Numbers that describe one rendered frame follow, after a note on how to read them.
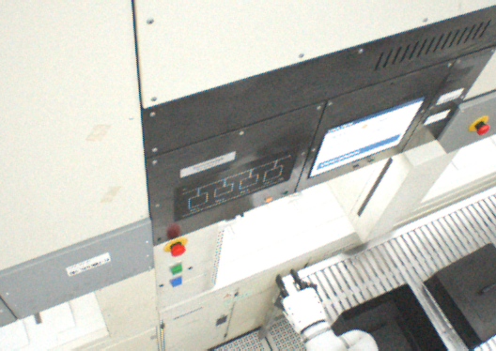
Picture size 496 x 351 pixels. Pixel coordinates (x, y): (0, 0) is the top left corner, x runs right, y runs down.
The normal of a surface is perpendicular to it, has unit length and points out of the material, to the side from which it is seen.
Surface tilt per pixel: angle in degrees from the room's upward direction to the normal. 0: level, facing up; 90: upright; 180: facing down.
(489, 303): 0
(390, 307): 0
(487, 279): 0
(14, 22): 90
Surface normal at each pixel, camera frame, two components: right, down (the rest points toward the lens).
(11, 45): 0.43, 0.80
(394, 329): 0.11, -0.51
